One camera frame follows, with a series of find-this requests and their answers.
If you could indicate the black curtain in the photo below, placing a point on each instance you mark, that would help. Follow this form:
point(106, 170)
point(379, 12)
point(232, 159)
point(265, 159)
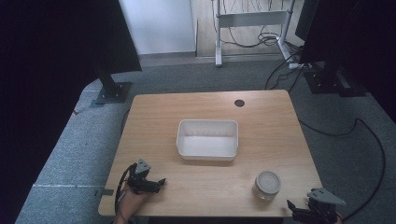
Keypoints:
point(46, 77)
point(358, 37)

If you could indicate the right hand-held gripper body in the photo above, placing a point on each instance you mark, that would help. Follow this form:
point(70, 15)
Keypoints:
point(323, 207)

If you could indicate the white plastic bin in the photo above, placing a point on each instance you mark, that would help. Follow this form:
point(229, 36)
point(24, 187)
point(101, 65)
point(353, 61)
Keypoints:
point(207, 146)

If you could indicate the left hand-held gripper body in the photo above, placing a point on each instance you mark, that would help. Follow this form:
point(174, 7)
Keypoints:
point(140, 182)

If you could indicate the person's right hand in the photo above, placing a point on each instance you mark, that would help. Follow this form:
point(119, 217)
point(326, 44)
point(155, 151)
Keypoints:
point(339, 219)

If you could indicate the dark monitor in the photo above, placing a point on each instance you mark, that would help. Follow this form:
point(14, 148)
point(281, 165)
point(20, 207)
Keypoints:
point(306, 18)

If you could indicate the glass jar with grey lid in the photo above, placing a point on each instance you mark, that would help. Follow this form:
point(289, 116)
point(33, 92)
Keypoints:
point(267, 185)

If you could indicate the person's left hand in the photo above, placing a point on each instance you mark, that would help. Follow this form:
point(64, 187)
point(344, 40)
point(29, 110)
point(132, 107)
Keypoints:
point(134, 200)

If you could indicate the dark round table grommet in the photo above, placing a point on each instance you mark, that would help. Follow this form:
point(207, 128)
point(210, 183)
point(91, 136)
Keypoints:
point(239, 103)

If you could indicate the white metal desk frame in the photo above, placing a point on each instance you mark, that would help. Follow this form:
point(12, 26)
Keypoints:
point(252, 18)

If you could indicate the black stand with base plate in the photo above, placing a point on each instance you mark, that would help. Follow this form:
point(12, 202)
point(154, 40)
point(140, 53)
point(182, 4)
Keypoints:
point(330, 81)
point(110, 90)

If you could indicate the white power strip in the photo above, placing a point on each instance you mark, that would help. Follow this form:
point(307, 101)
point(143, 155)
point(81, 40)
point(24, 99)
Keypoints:
point(299, 65)

